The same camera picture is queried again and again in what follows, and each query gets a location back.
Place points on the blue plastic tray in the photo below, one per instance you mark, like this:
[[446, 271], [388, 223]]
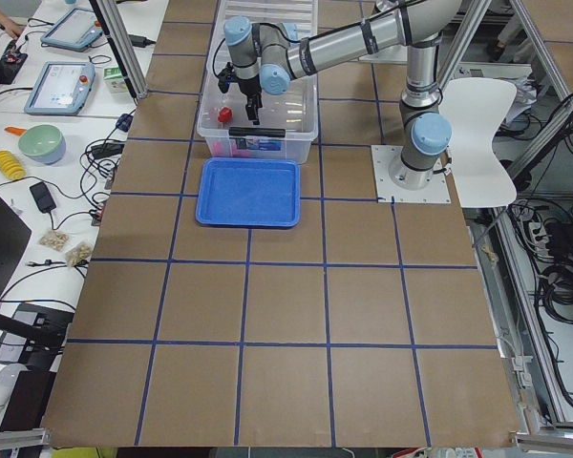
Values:
[[249, 192]]

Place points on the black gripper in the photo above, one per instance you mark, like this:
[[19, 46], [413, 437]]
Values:
[[249, 88]]

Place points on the toy carrot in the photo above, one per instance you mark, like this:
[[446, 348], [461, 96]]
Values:
[[15, 130]]

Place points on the green bowl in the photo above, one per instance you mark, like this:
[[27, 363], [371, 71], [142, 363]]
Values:
[[43, 143]]

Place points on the white chair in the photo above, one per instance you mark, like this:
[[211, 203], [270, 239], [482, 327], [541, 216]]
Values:
[[475, 108]]

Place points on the clear plastic box lid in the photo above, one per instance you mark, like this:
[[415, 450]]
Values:
[[302, 13]]

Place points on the yellow toy corn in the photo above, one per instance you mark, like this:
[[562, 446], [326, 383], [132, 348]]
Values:
[[10, 166]]

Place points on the red block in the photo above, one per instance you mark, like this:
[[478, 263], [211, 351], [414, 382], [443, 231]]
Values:
[[225, 115]]

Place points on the black box latch handle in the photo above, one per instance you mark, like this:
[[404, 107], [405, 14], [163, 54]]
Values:
[[235, 131]]

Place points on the black power adapter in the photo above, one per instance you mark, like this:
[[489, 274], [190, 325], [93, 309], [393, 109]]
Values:
[[42, 197]]

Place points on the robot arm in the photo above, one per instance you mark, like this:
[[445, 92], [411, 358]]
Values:
[[267, 58]]

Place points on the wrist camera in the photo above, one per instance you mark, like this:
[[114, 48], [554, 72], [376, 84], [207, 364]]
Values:
[[226, 77]]

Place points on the aluminium frame post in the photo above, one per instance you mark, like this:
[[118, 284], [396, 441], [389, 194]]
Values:
[[106, 12]]

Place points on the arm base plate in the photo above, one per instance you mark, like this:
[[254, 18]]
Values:
[[396, 183]]

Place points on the green white carton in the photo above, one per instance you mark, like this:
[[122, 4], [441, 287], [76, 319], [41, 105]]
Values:
[[114, 80]]

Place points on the teach pendant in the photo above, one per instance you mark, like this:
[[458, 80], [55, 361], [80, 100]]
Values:
[[76, 31], [62, 88]]

